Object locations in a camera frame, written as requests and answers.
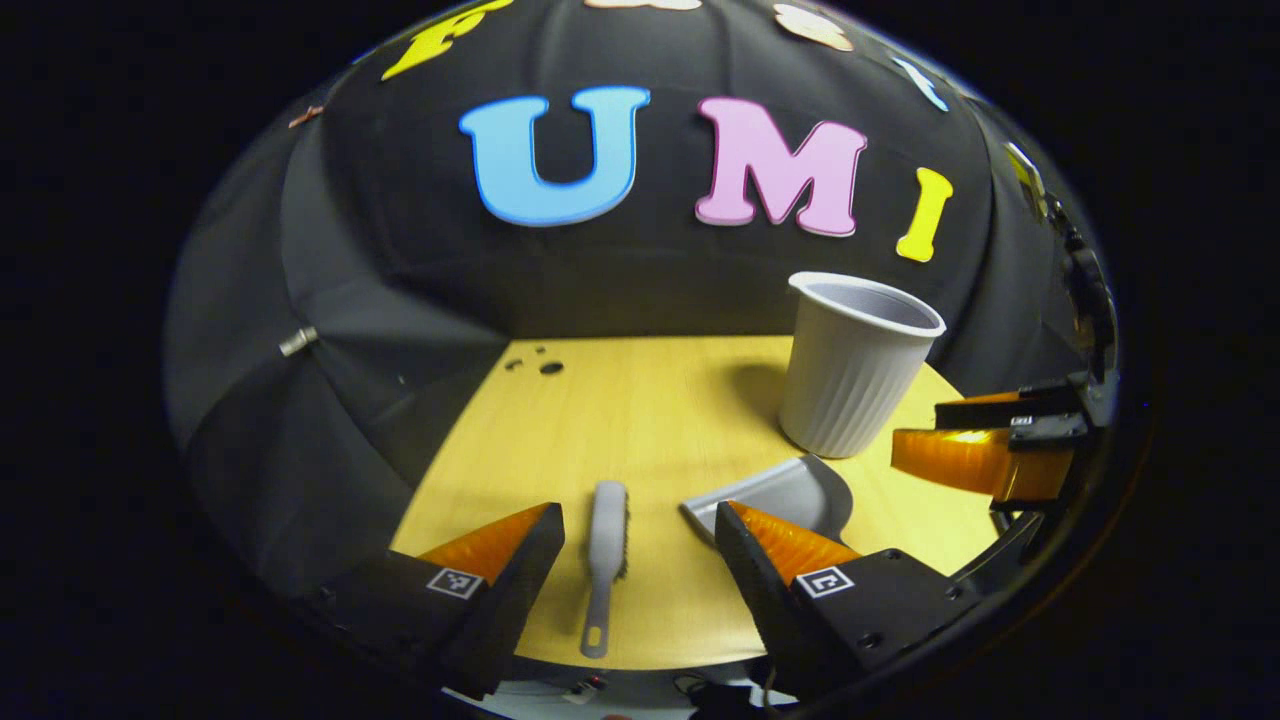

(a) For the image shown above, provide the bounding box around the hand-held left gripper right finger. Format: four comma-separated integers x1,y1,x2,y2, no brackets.
714,500,986,701

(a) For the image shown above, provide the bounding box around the wooden desktop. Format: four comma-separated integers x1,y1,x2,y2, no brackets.
390,335,1001,673

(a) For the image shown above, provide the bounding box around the grey plastic dustpan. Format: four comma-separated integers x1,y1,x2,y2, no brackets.
680,455,854,549

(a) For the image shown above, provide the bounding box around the white ribbed garbage bin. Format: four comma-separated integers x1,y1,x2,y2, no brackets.
779,271,947,459

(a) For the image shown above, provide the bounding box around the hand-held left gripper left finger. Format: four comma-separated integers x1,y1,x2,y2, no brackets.
310,502,567,701

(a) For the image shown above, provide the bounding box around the small grey broom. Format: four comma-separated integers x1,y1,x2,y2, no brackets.
581,480,630,660

